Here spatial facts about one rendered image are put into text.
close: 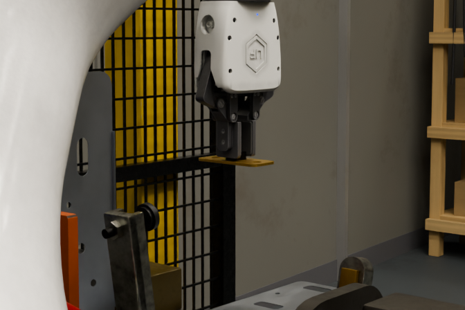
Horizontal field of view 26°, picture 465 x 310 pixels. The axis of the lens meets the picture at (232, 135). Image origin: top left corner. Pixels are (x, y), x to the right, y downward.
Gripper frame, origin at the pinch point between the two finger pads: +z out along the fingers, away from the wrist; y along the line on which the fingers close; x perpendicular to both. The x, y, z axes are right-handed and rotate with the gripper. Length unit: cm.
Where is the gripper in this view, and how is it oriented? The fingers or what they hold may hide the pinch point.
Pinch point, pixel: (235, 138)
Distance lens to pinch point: 111.7
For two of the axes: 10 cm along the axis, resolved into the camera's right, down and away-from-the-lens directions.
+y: 6.5, -0.8, 7.6
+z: 0.0, 9.9, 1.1
